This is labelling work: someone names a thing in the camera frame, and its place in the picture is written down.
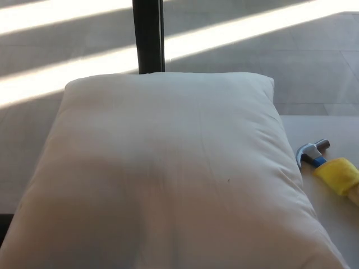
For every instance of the white pillow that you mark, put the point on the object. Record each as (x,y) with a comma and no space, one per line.
(168,173)

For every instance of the black vertical post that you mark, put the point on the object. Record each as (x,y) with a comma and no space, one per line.
(149,33)

